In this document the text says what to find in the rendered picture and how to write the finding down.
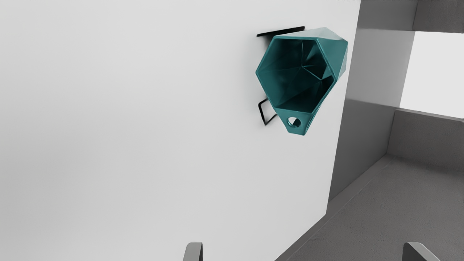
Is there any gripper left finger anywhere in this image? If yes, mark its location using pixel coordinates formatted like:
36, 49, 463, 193
183, 242, 203, 261

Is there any teal faceted mug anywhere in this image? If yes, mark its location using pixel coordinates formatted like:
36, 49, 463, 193
255, 27, 349, 136

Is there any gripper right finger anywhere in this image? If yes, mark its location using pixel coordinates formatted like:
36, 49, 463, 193
402, 242, 441, 261

